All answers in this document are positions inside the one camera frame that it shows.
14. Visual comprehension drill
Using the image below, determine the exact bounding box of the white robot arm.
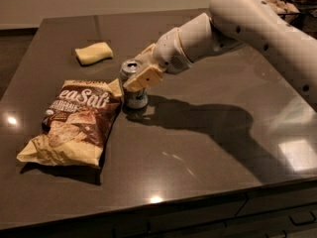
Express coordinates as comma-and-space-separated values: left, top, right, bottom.
123, 0, 317, 109

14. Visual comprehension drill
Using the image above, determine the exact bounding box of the dark drawer handle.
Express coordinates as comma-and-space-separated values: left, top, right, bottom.
289, 211, 317, 226

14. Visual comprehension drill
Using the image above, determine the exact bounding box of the yellow sponge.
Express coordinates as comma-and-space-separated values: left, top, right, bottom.
75, 42, 113, 65

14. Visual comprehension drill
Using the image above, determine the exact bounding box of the brown sea salt chip bag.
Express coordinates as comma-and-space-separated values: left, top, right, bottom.
17, 79, 122, 168

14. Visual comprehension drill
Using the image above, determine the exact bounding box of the black wire basket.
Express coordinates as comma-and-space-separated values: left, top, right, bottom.
265, 0, 304, 28

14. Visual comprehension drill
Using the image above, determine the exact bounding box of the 7up soda can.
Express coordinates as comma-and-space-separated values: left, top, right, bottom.
120, 59, 149, 109

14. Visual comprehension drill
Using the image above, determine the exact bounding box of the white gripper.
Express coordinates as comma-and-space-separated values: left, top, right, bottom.
123, 28, 192, 92

